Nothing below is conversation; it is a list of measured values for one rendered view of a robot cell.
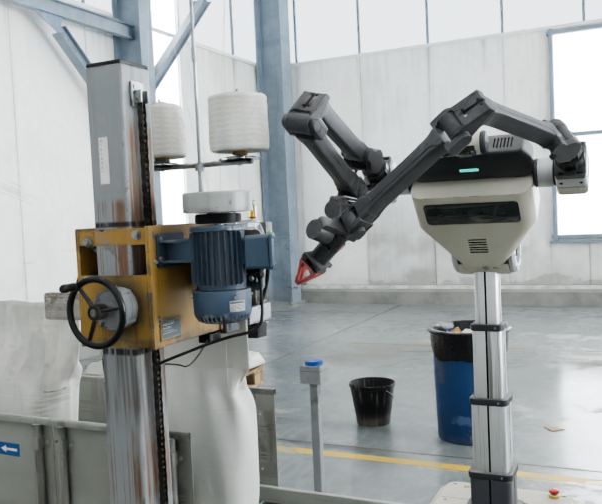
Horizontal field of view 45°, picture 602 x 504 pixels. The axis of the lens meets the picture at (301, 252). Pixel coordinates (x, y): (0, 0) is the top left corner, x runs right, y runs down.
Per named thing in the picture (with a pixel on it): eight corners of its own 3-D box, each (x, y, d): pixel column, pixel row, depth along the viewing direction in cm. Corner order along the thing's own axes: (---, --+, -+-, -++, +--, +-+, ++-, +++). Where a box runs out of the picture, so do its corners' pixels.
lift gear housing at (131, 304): (140, 328, 184) (137, 285, 184) (126, 331, 179) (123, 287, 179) (107, 327, 189) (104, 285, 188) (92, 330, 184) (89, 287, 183)
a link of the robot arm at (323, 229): (368, 232, 201) (357, 209, 206) (342, 220, 193) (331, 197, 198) (338, 258, 206) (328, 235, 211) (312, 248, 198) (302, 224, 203)
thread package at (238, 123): (280, 154, 204) (277, 92, 203) (251, 151, 189) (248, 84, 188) (229, 158, 212) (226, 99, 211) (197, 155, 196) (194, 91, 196)
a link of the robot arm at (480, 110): (486, 105, 175) (467, 79, 181) (449, 146, 183) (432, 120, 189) (587, 145, 202) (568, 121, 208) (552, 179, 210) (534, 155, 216)
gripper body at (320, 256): (299, 256, 206) (315, 237, 204) (314, 254, 215) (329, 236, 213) (315, 272, 204) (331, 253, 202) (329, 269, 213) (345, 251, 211)
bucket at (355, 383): (403, 417, 473) (401, 378, 471) (388, 430, 446) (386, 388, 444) (360, 414, 485) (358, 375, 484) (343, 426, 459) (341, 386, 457)
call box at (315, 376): (330, 379, 249) (329, 362, 249) (320, 385, 242) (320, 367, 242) (309, 378, 252) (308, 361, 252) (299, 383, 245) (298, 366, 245)
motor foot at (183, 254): (212, 263, 192) (211, 230, 191) (187, 267, 181) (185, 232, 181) (183, 264, 196) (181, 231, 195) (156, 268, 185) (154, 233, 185)
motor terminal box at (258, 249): (277, 275, 193) (275, 232, 193) (275, 279, 183) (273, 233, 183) (245, 277, 194) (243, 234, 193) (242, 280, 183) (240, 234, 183)
